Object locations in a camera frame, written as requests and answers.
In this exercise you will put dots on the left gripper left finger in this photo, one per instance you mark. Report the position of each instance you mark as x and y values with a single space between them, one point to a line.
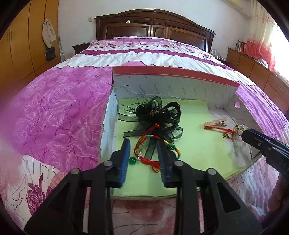
62 212

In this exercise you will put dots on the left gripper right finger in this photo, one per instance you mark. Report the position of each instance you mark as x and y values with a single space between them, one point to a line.
204 193

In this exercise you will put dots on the black feather hair accessory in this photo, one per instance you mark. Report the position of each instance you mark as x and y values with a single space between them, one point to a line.
155 120

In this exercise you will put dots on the person's right hand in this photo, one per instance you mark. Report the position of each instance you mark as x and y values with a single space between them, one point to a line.
277 197

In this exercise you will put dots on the wooden side cabinet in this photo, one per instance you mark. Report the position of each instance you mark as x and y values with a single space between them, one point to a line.
272 84

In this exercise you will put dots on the pink cardboard shoe box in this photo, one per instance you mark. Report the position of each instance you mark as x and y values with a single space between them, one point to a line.
189 109

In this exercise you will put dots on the floral pink bed quilt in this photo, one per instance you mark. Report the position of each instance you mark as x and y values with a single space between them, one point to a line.
55 124

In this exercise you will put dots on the cream red curtain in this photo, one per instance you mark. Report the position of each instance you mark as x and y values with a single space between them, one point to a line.
259 42

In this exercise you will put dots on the black hanging bag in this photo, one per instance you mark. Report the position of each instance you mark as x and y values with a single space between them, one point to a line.
50 53

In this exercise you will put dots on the dark wooden nightstand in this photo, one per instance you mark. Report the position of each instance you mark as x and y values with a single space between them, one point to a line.
80 47

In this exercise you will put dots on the wooden wardrobe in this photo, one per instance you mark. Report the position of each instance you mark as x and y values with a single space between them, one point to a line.
23 52

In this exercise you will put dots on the dark wooden headboard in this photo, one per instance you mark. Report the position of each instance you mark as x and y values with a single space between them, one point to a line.
154 23

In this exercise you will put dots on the beige hanging cloth bag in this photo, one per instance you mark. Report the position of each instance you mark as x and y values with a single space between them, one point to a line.
48 33

